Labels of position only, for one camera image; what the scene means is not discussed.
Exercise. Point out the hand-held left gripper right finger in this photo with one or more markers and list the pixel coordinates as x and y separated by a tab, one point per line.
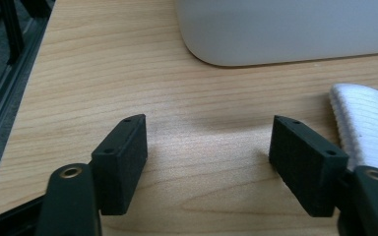
303	167

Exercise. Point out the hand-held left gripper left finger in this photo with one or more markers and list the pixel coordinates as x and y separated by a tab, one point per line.
119	164

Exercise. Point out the white ribbed cloth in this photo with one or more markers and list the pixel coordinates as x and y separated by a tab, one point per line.
370	124

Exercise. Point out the white compartment organizer box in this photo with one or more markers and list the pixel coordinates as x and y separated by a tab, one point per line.
275	32

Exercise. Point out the black metal stand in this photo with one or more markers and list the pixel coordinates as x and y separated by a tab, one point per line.
13	32

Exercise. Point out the aluminium floor rail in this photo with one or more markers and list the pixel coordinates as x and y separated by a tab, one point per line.
3	91

